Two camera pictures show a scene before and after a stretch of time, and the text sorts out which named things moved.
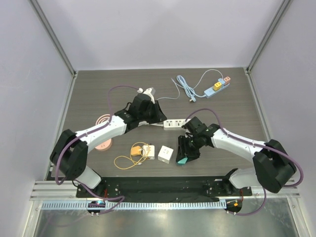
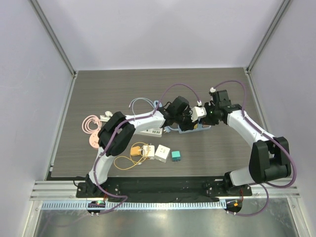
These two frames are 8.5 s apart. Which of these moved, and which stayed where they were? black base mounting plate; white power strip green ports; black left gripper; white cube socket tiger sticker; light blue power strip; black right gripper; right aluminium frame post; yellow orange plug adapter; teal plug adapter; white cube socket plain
Moved: teal plug adapter; black left gripper; black right gripper; white power strip green ports; white cube socket plain; light blue power strip
Stayed: right aluminium frame post; yellow orange plug adapter; black base mounting plate; white cube socket tiger sticker
